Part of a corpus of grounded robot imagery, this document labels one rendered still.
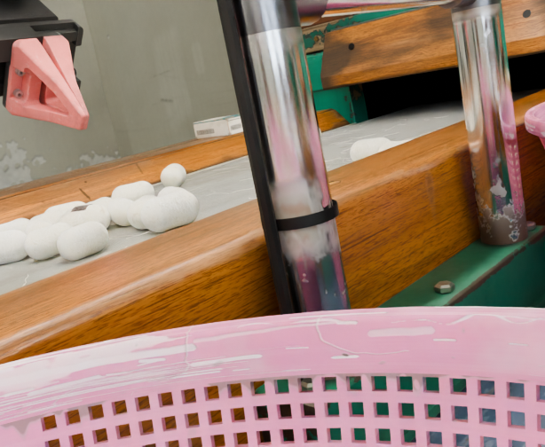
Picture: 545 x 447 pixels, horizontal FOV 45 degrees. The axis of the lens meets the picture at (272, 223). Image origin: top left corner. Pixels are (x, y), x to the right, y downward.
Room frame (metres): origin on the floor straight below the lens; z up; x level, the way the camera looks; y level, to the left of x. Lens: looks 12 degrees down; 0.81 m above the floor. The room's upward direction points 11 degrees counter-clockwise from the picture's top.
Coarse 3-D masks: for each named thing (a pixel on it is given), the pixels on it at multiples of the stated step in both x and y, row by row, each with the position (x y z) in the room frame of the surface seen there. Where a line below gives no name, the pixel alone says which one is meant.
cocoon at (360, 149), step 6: (372, 138) 0.49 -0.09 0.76; (378, 138) 0.48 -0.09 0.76; (384, 138) 0.48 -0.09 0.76; (354, 144) 0.49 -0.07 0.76; (360, 144) 0.49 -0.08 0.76; (366, 144) 0.48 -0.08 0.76; (372, 144) 0.48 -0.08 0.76; (378, 144) 0.48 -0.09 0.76; (354, 150) 0.49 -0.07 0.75; (360, 150) 0.48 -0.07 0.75; (366, 150) 0.48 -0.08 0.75; (372, 150) 0.48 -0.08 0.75; (378, 150) 0.48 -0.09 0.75; (354, 156) 0.49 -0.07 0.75; (360, 156) 0.48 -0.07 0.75; (366, 156) 0.48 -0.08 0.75
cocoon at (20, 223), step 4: (16, 220) 0.44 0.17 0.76; (20, 220) 0.44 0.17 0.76; (24, 220) 0.44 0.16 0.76; (28, 220) 0.44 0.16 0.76; (0, 224) 0.43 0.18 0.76; (4, 224) 0.43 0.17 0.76; (8, 224) 0.43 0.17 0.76; (12, 224) 0.43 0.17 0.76; (16, 224) 0.43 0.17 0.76; (20, 224) 0.43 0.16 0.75; (24, 224) 0.44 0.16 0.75; (0, 228) 0.42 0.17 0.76; (4, 228) 0.42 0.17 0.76; (8, 228) 0.43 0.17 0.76; (12, 228) 0.43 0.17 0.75; (16, 228) 0.43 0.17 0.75; (20, 228) 0.43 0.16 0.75; (24, 228) 0.43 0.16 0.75; (24, 232) 0.43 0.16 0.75
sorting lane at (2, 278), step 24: (408, 120) 0.77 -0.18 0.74; (432, 120) 0.72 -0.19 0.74; (456, 120) 0.67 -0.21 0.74; (336, 144) 0.67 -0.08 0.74; (216, 168) 0.67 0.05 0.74; (240, 168) 0.63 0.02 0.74; (192, 192) 0.53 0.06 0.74; (216, 192) 0.50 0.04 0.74; (240, 192) 0.48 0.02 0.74; (120, 240) 0.39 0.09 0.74; (144, 240) 0.37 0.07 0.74; (0, 264) 0.39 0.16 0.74; (24, 264) 0.37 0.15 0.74; (48, 264) 0.36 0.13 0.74; (72, 264) 0.35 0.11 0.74; (0, 288) 0.32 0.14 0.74
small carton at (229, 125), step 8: (208, 120) 0.78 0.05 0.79; (216, 120) 0.76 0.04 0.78; (224, 120) 0.75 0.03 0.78; (232, 120) 0.75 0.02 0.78; (240, 120) 0.76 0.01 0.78; (200, 128) 0.78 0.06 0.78; (208, 128) 0.77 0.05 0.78; (216, 128) 0.76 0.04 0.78; (224, 128) 0.75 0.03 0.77; (232, 128) 0.75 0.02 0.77; (240, 128) 0.76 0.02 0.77; (200, 136) 0.78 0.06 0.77; (208, 136) 0.77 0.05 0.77; (216, 136) 0.76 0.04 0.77
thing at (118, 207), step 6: (120, 198) 0.44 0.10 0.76; (108, 204) 0.44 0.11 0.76; (114, 204) 0.43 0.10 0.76; (120, 204) 0.43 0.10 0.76; (126, 204) 0.43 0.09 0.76; (108, 210) 0.44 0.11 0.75; (114, 210) 0.43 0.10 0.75; (120, 210) 0.42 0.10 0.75; (126, 210) 0.42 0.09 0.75; (114, 216) 0.43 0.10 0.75; (120, 216) 0.42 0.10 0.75; (126, 216) 0.42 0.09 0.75; (114, 222) 0.44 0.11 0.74; (120, 222) 0.42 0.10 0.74; (126, 222) 0.42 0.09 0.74
